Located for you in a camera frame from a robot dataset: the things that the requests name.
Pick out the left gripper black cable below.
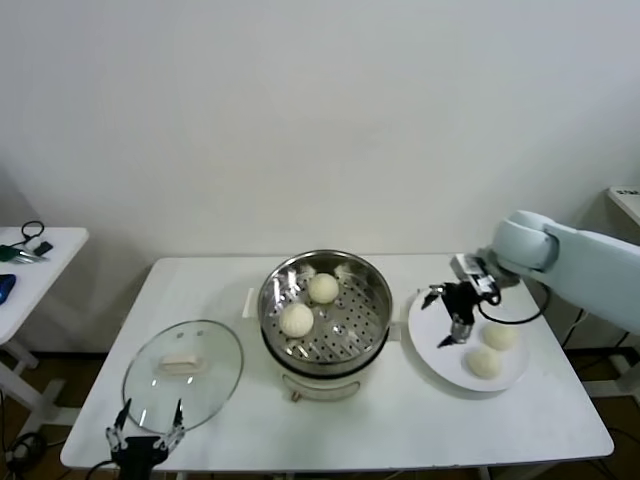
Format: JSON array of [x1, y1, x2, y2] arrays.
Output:
[[87, 458, 120, 480]]

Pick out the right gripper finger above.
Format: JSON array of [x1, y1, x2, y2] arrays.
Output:
[[419, 282, 448, 310], [437, 319, 474, 349]]

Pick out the white steamed baozi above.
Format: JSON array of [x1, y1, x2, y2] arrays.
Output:
[[278, 302, 315, 339], [482, 324, 519, 352], [307, 272, 340, 305], [465, 348, 503, 380]]

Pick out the perforated steel steamer basket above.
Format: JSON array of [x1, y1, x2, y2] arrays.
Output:
[[243, 249, 407, 365]]

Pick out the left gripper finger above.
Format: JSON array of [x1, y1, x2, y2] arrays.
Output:
[[104, 397, 133, 454], [153, 397, 186, 451]]

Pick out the black cable loop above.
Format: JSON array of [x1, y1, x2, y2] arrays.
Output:
[[9, 221, 46, 250]]

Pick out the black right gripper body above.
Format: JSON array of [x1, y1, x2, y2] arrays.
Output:
[[442, 281, 485, 326]]

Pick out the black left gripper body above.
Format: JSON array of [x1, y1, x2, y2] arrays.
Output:
[[110, 435, 170, 480]]

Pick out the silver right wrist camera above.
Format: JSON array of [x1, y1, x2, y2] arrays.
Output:
[[449, 253, 502, 296]]

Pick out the white oval plate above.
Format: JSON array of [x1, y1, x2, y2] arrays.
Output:
[[407, 287, 530, 393]]

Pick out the floor cables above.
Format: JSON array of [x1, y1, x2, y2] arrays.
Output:
[[0, 429, 51, 475]]

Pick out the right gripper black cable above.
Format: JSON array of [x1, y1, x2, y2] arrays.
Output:
[[476, 284, 552, 327]]

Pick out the white steamer pot with tiers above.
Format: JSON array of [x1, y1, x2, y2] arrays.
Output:
[[259, 322, 404, 404]]

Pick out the white side table with label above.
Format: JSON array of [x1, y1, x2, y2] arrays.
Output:
[[582, 185, 640, 399]]

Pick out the glass lid with cream handle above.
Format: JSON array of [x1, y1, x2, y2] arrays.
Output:
[[122, 319, 245, 434]]

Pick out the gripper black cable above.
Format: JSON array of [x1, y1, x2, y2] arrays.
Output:
[[87, 458, 120, 480], [476, 284, 552, 327]]

